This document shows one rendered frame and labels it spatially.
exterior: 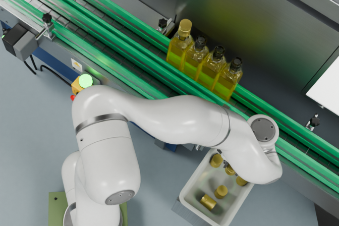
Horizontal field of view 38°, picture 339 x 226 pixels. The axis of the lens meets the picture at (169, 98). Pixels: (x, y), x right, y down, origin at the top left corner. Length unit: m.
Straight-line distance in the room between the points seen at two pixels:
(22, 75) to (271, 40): 0.98
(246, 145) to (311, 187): 0.56
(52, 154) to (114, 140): 0.95
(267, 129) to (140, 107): 0.40
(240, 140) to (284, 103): 0.67
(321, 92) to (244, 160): 0.48
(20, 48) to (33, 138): 0.34
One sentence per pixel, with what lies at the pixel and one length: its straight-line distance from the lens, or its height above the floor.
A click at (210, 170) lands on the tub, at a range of 1.65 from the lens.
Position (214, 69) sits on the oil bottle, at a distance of 1.43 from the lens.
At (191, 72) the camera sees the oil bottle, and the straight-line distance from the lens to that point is 1.51.
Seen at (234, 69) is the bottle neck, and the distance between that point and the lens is 1.40.
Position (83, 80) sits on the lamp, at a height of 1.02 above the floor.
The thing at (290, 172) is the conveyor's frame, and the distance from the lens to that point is 1.62.
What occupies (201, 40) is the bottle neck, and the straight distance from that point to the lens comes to 1.42.
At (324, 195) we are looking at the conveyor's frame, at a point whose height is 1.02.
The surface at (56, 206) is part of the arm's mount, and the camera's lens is 1.70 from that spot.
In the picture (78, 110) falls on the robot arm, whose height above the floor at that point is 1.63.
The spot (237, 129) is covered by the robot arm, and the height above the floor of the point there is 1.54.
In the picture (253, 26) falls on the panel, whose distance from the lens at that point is 1.44.
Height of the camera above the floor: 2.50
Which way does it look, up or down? 66 degrees down
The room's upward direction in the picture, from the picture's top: 15 degrees clockwise
